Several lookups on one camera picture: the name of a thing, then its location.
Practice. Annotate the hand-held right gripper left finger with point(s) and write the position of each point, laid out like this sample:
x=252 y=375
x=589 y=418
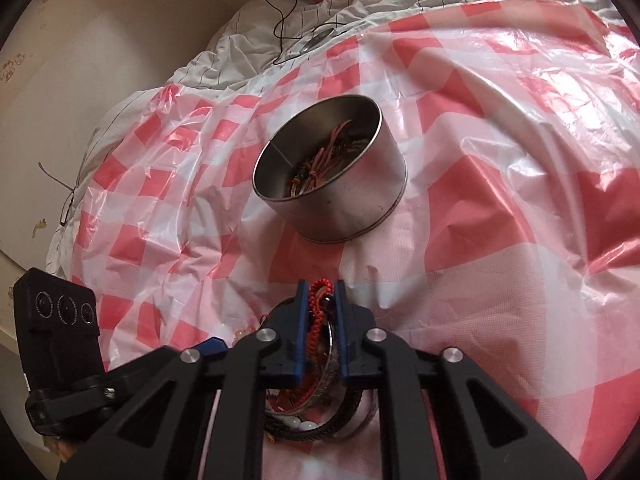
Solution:
x=300 y=320

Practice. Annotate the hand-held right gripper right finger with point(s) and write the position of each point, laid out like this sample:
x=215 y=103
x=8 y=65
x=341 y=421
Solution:
x=341 y=320

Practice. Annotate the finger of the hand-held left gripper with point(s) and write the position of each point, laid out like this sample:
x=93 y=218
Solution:
x=212 y=346

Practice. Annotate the round metal tin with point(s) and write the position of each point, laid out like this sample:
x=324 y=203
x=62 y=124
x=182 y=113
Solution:
x=350 y=195

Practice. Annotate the red checkered plastic sheet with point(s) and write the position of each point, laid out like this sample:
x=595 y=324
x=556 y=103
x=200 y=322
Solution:
x=500 y=210

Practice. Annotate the round silver device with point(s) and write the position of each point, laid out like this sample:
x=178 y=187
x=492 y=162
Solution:
x=317 y=40

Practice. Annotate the white striped bedsheet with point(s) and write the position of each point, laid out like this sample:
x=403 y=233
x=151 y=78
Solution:
x=425 y=0

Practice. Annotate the thin frame eyeglasses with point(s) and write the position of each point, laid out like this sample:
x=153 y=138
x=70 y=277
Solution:
x=71 y=194

